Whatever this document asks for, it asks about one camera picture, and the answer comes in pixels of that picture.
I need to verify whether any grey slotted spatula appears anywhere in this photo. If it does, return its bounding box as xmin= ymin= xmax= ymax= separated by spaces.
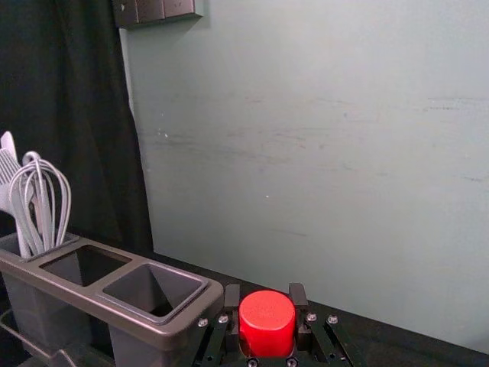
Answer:
xmin=0 ymin=131 xmax=24 ymax=230

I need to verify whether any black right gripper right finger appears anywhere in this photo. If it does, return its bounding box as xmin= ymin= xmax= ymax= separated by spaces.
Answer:
xmin=288 ymin=282 xmax=366 ymax=367

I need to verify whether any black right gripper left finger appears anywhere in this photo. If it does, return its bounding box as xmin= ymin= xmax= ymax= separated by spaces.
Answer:
xmin=193 ymin=284 xmax=241 ymax=367

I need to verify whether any steel wire rack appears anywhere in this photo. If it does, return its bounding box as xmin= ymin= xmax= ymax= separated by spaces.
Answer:
xmin=0 ymin=310 xmax=79 ymax=367

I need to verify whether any black table cloth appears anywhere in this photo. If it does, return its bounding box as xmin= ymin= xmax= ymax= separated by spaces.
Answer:
xmin=151 ymin=251 xmax=489 ymax=367

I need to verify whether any dark wall switch panel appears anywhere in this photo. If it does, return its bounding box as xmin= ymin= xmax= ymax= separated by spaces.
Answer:
xmin=112 ymin=0 xmax=206 ymax=29

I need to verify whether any grey three-compartment utensil holder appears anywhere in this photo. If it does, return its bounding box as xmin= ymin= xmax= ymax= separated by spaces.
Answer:
xmin=0 ymin=232 xmax=225 ymax=367

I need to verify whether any grey silicone whisk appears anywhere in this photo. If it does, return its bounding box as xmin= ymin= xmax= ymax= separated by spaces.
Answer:
xmin=8 ymin=156 xmax=73 ymax=258

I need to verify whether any red cylindrical cap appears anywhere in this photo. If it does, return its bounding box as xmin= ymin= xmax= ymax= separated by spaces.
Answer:
xmin=238 ymin=290 xmax=297 ymax=359

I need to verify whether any dark curtain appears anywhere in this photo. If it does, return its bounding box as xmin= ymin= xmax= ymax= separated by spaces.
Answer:
xmin=0 ymin=0 xmax=154 ymax=256

